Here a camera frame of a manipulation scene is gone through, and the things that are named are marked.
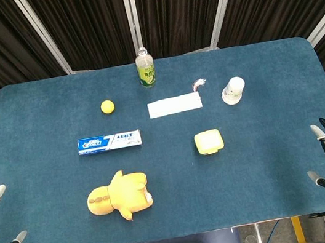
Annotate blue felt table cloth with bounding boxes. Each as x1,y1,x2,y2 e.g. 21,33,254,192
0,31,325,243

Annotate yellow plush toy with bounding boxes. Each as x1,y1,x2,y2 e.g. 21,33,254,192
82,165,157,229

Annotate white bookmark with tassel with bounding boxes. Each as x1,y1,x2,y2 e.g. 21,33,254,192
144,78,211,119

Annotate yellow ball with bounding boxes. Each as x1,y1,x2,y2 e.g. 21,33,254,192
99,98,117,116

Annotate stacked white paper cups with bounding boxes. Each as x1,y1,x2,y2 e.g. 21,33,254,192
219,75,248,107

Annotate blue toothpaste box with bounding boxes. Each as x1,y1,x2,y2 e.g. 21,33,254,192
76,129,143,157

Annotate clear lemon tea bottle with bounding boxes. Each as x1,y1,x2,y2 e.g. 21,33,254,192
133,45,159,90

